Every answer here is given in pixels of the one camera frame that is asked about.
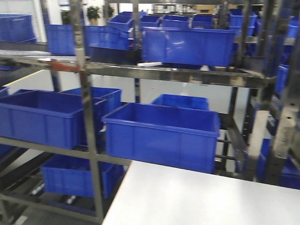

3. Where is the large blue bin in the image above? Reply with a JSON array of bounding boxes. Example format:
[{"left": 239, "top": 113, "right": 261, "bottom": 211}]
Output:
[
  {"left": 142, "top": 27, "right": 235, "bottom": 67},
  {"left": 102, "top": 103, "right": 220, "bottom": 173}
]

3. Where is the small blue bin back row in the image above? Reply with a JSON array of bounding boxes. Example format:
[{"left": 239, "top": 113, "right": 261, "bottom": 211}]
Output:
[{"left": 140, "top": 15, "right": 161, "bottom": 27}]

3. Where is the white roller track strip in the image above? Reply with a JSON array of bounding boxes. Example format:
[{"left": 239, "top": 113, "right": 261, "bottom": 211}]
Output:
[{"left": 137, "top": 62, "right": 163, "bottom": 67}]

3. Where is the large blue bin upper left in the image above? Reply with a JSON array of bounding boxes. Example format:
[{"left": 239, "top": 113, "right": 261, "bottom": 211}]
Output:
[{"left": 142, "top": 27, "right": 235, "bottom": 67}]

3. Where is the blue bin behind lower left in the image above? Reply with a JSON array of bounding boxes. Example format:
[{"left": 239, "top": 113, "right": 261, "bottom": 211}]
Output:
[{"left": 151, "top": 94, "right": 209, "bottom": 110}]

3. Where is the perforated steel rack right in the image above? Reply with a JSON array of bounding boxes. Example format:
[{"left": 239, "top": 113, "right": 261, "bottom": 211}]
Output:
[{"left": 243, "top": 0, "right": 300, "bottom": 185}]

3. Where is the blue bin left shelf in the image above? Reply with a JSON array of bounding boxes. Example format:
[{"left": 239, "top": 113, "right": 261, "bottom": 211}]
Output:
[{"left": 0, "top": 89, "right": 108, "bottom": 150}]

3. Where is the cardboard box background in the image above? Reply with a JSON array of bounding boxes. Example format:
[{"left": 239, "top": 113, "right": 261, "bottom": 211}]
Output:
[{"left": 195, "top": 5, "right": 215, "bottom": 15}]

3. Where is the small blue bin back middle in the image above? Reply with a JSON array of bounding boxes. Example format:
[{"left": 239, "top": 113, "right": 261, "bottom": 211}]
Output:
[{"left": 161, "top": 15, "right": 190, "bottom": 28}]

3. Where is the large blue bin lower left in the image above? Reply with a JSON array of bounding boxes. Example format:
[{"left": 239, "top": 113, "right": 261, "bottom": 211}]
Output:
[{"left": 102, "top": 103, "right": 220, "bottom": 173}]

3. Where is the blue bin shelf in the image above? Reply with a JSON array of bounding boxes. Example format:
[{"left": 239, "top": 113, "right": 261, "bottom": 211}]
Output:
[
  {"left": 0, "top": 89, "right": 108, "bottom": 150},
  {"left": 41, "top": 155, "right": 124, "bottom": 198}
]

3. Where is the stainless steel rack left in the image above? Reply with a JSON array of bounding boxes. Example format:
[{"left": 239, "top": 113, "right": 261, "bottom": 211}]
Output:
[{"left": 0, "top": 0, "right": 275, "bottom": 223}]

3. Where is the blue bin bottom shelf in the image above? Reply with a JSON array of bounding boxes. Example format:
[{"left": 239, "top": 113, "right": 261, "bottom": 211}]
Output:
[{"left": 41, "top": 155, "right": 124, "bottom": 198}]

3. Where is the small blue bin back right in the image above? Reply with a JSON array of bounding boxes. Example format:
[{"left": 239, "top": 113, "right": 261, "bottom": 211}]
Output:
[{"left": 191, "top": 15, "right": 213, "bottom": 29}]

